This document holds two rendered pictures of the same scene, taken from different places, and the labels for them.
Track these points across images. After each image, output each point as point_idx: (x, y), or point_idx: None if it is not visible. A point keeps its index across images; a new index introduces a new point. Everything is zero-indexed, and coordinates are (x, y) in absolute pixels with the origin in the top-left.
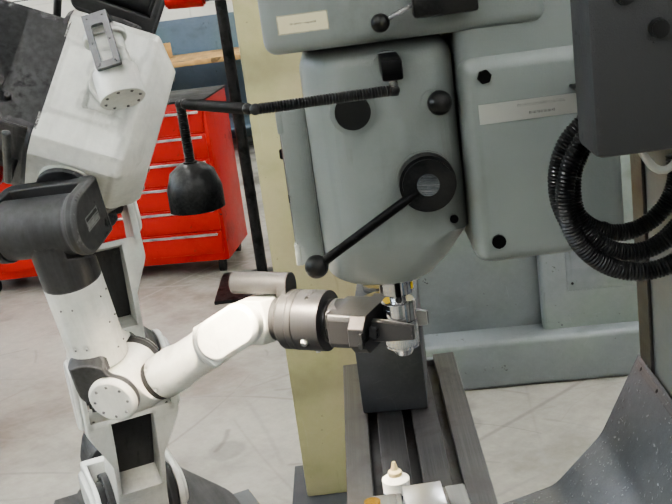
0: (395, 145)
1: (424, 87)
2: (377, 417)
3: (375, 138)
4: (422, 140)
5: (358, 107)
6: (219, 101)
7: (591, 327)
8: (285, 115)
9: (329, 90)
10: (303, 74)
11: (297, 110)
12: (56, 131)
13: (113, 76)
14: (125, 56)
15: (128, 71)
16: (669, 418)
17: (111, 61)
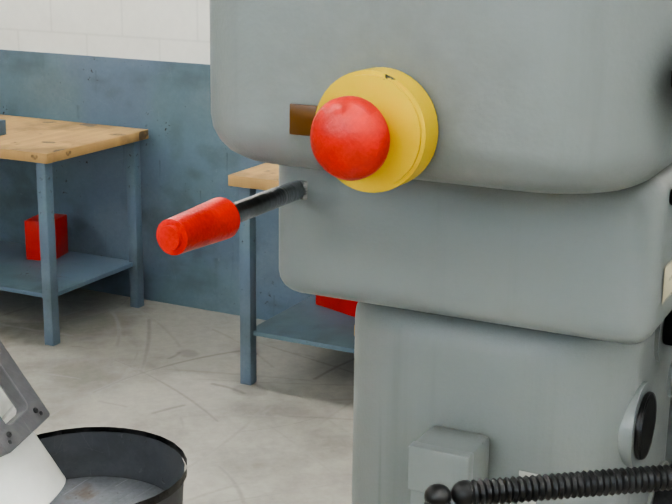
0: (649, 466)
1: (671, 356)
2: None
3: (642, 463)
4: (660, 446)
5: (652, 414)
6: (618, 470)
7: None
8: (476, 458)
9: (625, 393)
10: (568, 370)
11: (484, 442)
12: None
13: (28, 460)
14: (2, 394)
15: (36, 435)
16: None
17: (31, 419)
